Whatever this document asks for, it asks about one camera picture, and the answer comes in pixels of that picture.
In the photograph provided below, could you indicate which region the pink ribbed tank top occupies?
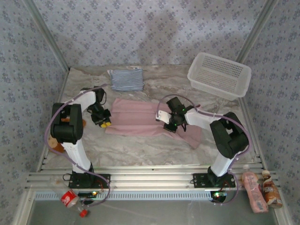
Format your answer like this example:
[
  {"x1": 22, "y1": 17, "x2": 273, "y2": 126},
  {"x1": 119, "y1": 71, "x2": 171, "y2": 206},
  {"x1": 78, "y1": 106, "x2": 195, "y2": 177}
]
[{"x1": 105, "y1": 97, "x2": 203, "y2": 150}]

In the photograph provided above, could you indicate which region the blue white striped tank top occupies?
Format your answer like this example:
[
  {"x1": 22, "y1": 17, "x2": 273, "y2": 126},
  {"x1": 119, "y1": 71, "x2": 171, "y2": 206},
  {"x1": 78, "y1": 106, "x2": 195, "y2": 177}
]
[{"x1": 107, "y1": 67, "x2": 145, "y2": 92}]

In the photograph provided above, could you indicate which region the white perforated plastic basket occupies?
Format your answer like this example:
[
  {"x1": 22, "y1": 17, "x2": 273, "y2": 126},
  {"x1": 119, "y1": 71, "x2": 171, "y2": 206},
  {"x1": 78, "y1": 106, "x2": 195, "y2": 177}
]
[{"x1": 187, "y1": 52, "x2": 252, "y2": 101}]

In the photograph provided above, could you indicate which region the brown plush toy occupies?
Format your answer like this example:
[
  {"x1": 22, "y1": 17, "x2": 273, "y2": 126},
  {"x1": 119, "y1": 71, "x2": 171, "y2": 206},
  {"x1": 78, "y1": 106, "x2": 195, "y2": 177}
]
[{"x1": 48, "y1": 117, "x2": 87, "y2": 155}]

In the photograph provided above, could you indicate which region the clear cola bottle red label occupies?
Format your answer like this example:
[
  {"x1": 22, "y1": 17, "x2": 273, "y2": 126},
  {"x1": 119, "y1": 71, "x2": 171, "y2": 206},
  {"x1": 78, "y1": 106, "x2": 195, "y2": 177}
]
[{"x1": 60, "y1": 189, "x2": 91, "y2": 218}]

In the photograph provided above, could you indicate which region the pink drink bottle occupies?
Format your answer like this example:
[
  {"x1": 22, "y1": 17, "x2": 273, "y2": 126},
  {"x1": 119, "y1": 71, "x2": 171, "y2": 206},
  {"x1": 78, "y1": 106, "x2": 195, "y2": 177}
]
[{"x1": 241, "y1": 164, "x2": 269, "y2": 213}]

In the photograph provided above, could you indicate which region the brown coffee drink bottle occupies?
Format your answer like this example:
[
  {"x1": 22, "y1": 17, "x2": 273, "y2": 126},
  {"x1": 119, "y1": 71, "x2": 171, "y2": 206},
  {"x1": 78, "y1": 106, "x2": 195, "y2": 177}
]
[{"x1": 261, "y1": 170, "x2": 284, "y2": 209}]

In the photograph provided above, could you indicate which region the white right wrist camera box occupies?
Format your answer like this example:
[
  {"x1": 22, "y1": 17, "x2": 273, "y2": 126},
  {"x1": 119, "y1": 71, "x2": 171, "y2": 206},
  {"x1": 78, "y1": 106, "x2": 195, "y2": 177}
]
[{"x1": 156, "y1": 110, "x2": 173, "y2": 125}]

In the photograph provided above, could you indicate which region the aluminium side rail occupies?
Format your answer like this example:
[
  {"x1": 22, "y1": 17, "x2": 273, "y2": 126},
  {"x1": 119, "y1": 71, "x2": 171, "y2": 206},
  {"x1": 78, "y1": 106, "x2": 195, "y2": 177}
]
[
  {"x1": 232, "y1": 67, "x2": 268, "y2": 169},
  {"x1": 36, "y1": 67, "x2": 71, "y2": 173}
]

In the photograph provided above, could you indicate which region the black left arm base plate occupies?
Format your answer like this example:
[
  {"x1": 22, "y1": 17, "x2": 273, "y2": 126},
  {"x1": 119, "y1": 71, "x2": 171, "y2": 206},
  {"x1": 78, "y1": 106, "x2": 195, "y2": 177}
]
[{"x1": 68, "y1": 173, "x2": 111, "y2": 189}]

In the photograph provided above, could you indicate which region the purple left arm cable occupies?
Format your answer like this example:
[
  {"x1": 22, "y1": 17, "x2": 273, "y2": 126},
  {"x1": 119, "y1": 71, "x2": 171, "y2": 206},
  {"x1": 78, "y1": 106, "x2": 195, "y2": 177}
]
[{"x1": 44, "y1": 83, "x2": 111, "y2": 207}]

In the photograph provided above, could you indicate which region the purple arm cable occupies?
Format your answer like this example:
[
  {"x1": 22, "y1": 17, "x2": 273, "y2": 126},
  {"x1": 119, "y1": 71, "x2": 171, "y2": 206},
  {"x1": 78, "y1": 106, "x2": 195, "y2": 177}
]
[
  {"x1": 156, "y1": 94, "x2": 253, "y2": 206},
  {"x1": 44, "y1": 83, "x2": 111, "y2": 207}
]

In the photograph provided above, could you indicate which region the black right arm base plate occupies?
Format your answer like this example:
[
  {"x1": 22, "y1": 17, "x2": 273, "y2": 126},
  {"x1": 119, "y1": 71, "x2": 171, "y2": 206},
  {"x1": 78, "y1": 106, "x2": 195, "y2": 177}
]
[{"x1": 192, "y1": 172, "x2": 236, "y2": 188}]

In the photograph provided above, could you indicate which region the aluminium mounting rail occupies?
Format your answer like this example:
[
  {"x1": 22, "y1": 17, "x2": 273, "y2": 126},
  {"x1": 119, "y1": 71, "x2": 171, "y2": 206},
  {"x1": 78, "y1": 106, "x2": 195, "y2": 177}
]
[{"x1": 25, "y1": 164, "x2": 279, "y2": 189}]

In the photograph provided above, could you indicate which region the white slotted cable duct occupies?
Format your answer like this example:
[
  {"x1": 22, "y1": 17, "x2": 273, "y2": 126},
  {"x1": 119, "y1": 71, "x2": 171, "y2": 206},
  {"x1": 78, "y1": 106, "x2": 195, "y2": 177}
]
[{"x1": 35, "y1": 190, "x2": 213, "y2": 201}]

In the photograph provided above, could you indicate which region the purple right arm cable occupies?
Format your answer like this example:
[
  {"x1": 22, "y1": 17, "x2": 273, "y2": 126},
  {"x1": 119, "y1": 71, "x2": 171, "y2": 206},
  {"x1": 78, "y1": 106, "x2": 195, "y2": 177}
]
[{"x1": 156, "y1": 94, "x2": 253, "y2": 206}]

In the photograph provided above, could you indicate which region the aluminium corner post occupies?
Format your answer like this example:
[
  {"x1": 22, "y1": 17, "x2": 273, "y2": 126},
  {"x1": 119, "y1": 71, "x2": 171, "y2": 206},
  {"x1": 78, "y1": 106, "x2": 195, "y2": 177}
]
[
  {"x1": 23, "y1": 0, "x2": 71, "y2": 72},
  {"x1": 232, "y1": 0, "x2": 279, "y2": 71}
]

